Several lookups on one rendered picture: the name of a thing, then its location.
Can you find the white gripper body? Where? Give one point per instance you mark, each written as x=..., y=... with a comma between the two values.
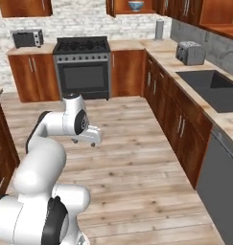
x=92, y=134

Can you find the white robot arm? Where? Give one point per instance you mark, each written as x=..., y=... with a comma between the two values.
x=41, y=166

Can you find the blue and white bowl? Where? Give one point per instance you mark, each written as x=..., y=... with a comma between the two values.
x=136, y=5

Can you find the black and steel range cooker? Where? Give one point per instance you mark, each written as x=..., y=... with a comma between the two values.
x=82, y=73

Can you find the wooden base cupboard single door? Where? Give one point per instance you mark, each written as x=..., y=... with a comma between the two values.
x=127, y=73

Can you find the wooden island cupboard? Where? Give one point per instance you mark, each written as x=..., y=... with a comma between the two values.
x=3, y=153

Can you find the wooden base cupboard with two doors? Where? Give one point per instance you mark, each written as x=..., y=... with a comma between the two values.
x=33, y=78

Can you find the long wooden base cupboard run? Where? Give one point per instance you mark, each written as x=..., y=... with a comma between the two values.
x=175, y=124

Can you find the grey toaster oven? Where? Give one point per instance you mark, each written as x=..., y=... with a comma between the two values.
x=27, y=38

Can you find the grey cylinder canister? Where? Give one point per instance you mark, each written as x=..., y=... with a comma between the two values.
x=159, y=30

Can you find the dark grey sink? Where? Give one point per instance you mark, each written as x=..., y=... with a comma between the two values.
x=210, y=89

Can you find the silver toaster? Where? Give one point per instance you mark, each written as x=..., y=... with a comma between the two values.
x=190, y=53

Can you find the grey dishwasher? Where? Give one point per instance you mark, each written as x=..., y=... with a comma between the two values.
x=218, y=188

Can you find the grey tap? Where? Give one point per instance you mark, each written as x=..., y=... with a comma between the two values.
x=228, y=54

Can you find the open wooden wall cupboard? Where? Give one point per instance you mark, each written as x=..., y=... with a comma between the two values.
x=121, y=8

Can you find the wooden wall cupboard closed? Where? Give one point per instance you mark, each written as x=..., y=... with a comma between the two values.
x=25, y=8

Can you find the wooden wall cupboard run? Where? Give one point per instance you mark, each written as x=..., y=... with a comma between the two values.
x=198, y=12

